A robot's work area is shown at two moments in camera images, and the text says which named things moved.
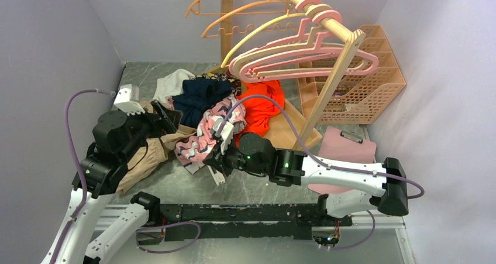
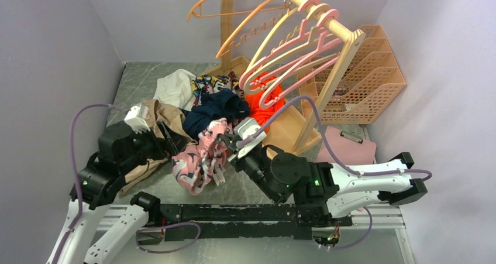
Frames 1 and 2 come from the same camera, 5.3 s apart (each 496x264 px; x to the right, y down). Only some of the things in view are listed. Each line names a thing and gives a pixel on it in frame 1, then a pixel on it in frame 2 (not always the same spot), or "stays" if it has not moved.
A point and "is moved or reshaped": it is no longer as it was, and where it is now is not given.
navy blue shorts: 196,94 to 213,106
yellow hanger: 223,65 to 293,10
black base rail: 227,222 stays
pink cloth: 341,146 stays
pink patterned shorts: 190,151 is moved or reshaped
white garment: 172,84 stays
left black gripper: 170,119 to 164,147
